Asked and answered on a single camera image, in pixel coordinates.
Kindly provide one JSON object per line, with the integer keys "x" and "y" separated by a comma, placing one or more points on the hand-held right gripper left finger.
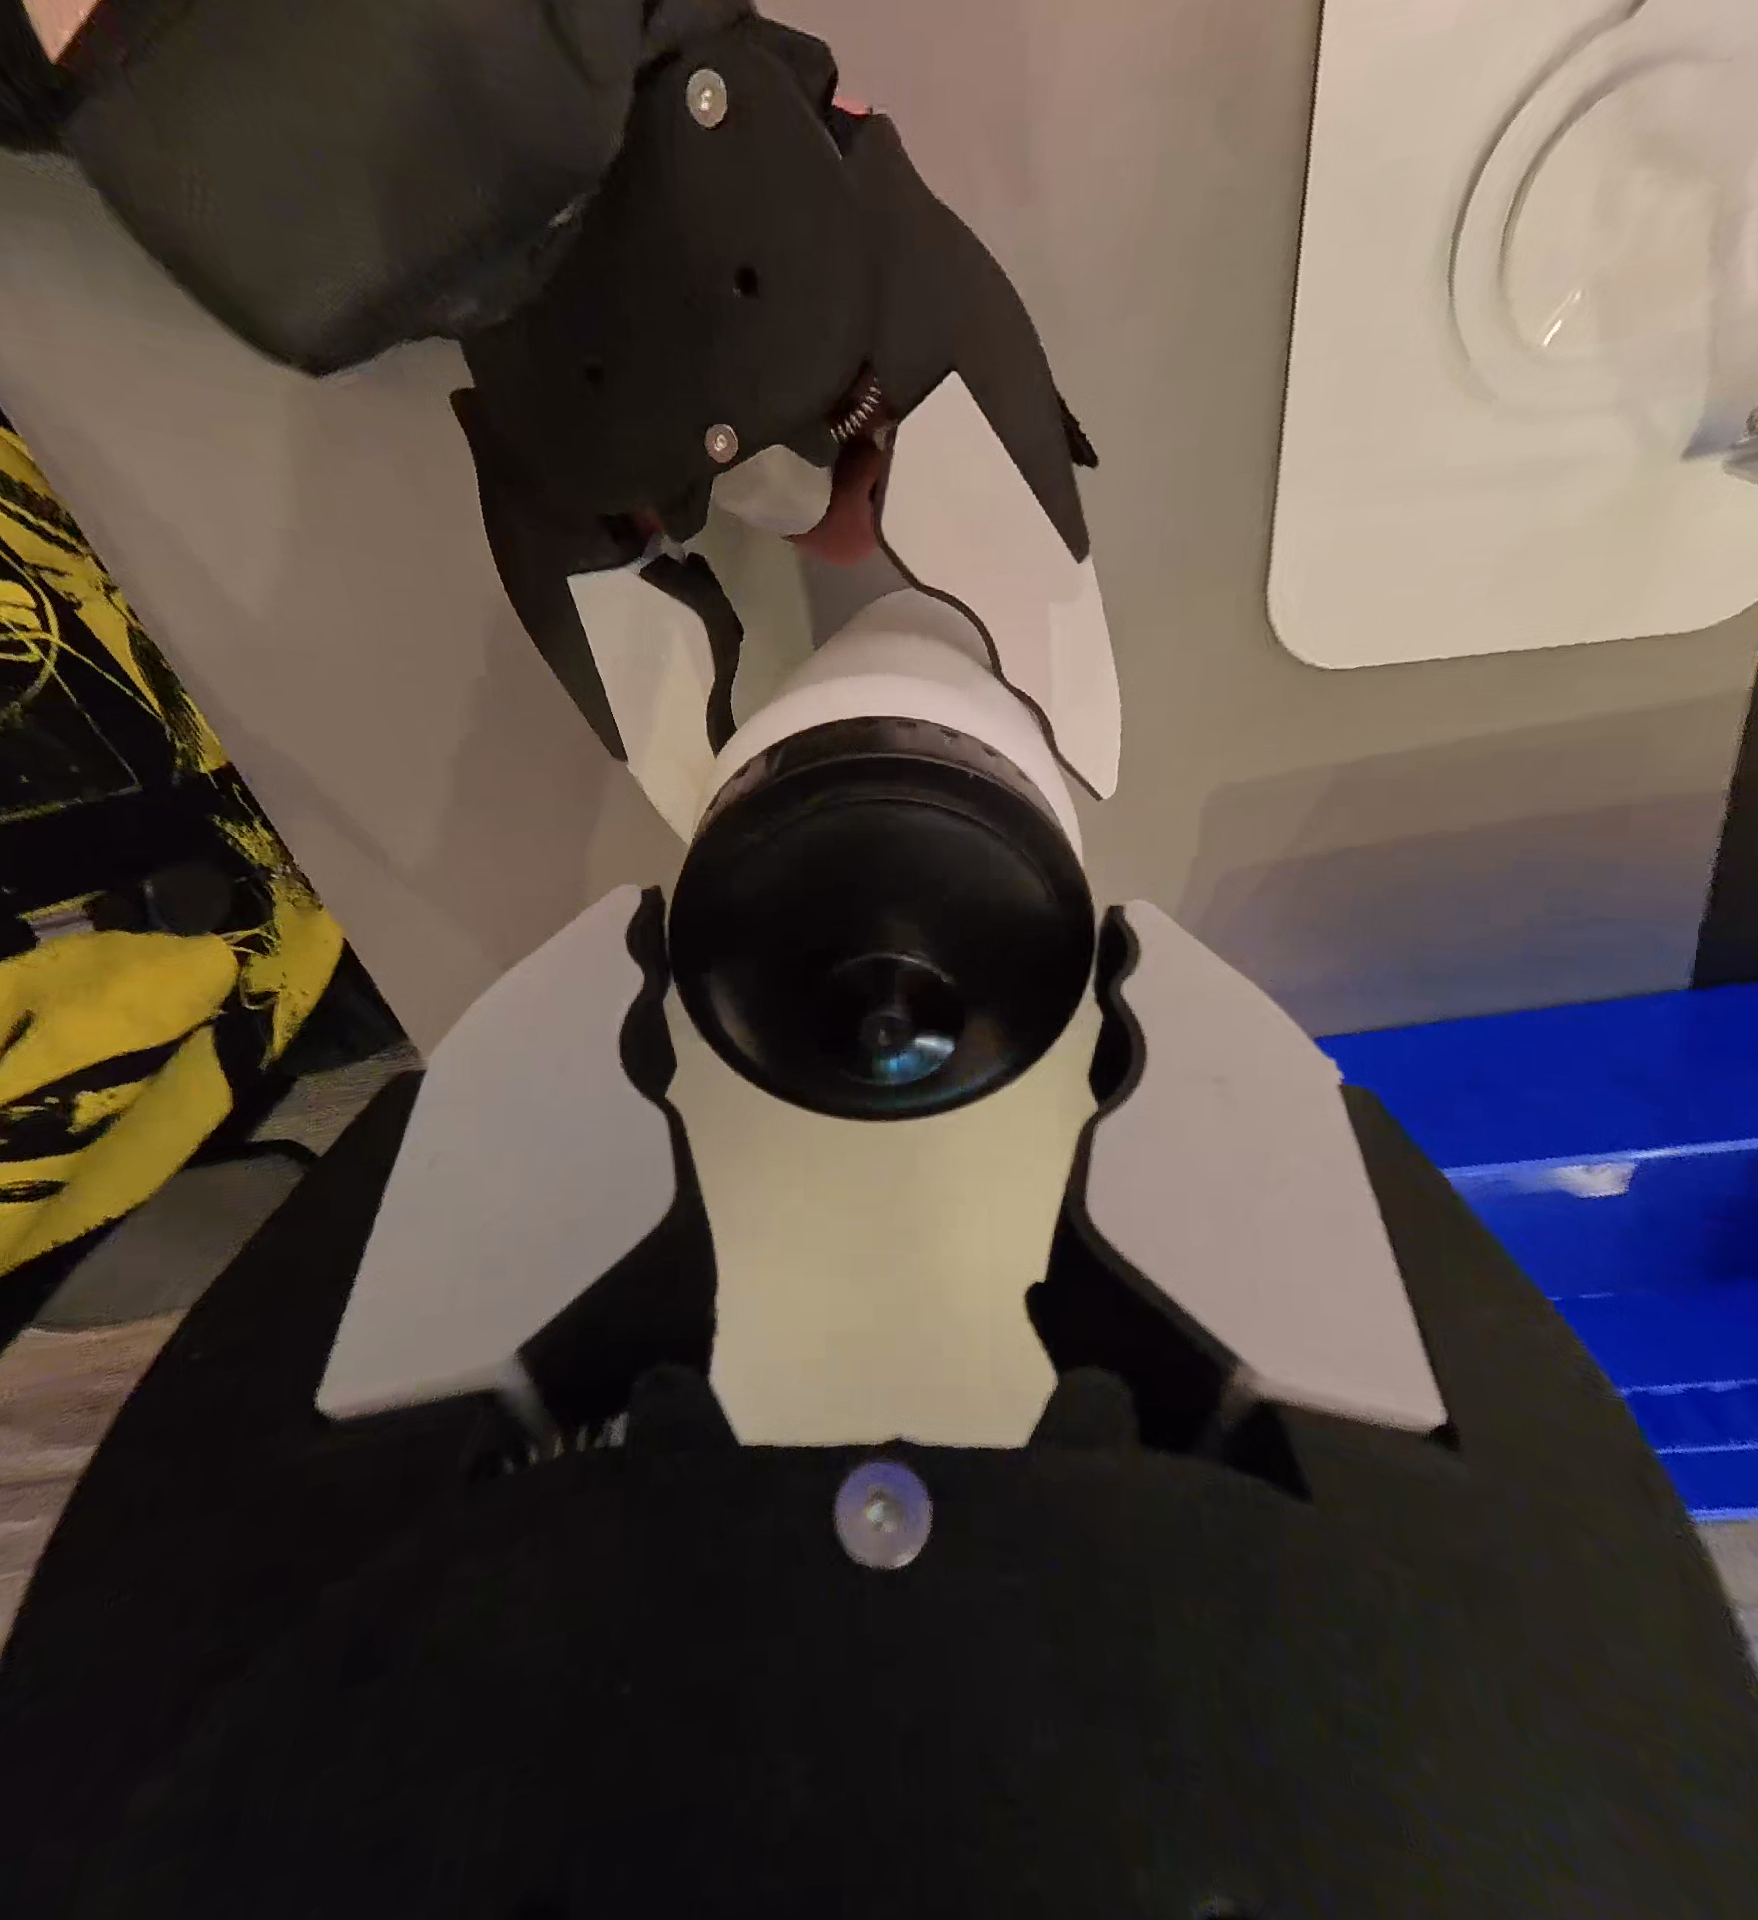
{"x": 507, "y": 1185}

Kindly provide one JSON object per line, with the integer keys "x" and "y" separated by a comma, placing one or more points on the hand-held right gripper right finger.
{"x": 1254, "y": 1204}

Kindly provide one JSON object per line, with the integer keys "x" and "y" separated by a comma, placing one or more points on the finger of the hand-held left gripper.
{"x": 657, "y": 662}
{"x": 1015, "y": 557}

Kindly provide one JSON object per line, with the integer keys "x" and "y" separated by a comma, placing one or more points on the black bottle lid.
{"x": 882, "y": 932}

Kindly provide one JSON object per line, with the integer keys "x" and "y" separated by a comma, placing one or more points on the blue plastic bin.
{"x": 1630, "y": 1204}

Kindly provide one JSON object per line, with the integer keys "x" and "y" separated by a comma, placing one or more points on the grey padded armrest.
{"x": 176, "y": 1246}

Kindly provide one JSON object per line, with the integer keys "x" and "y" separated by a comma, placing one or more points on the black yellow printed shirt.
{"x": 71, "y": 992}

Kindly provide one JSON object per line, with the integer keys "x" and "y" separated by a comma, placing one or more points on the clear round stand foot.
{"x": 1630, "y": 212}

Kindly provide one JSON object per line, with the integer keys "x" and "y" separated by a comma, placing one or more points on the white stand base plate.
{"x": 1422, "y": 450}

